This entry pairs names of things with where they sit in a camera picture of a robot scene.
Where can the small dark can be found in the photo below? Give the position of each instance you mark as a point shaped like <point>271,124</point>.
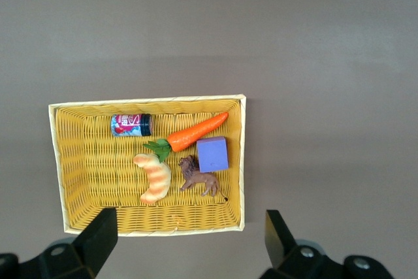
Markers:
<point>127,125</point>

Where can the orange toy carrot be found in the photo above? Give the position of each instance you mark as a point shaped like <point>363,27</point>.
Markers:
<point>192,133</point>

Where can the purple foam cube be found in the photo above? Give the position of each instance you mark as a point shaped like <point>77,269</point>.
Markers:
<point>213,156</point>

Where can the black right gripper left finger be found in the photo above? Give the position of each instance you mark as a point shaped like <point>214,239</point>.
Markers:
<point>94,246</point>

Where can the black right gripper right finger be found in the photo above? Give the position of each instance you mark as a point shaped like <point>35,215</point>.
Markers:
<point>284,249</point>

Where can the yellow wicker basket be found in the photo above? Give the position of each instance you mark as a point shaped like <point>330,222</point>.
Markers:
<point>91,161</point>

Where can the toy croissant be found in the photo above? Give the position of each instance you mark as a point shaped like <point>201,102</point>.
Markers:
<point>158,177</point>

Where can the brown toy lion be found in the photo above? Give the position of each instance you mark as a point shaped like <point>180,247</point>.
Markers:
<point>199,179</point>

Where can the brown table cover sheet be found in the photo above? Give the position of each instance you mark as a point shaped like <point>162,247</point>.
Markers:
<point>326,63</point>

